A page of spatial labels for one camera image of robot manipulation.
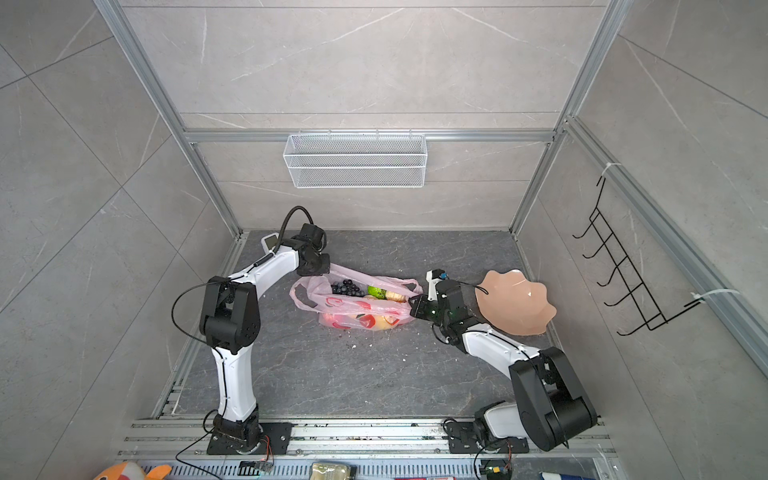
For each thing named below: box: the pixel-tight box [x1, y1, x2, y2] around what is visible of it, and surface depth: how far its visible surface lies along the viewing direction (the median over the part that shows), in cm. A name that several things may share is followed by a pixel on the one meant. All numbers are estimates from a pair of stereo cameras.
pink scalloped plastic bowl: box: [475, 269, 557, 335], surface depth 100 cm
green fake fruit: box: [367, 285, 387, 300], surface depth 97 cm
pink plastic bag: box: [290, 263, 424, 329], surface depth 92 cm
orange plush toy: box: [93, 462, 173, 480], surface depth 66 cm
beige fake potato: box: [385, 291, 407, 303], surface depth 97 cm
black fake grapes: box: [331, 279, 366, 297], surface depth 97 cm
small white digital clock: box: [260, 232, 279, 254], surface depth 114 cm
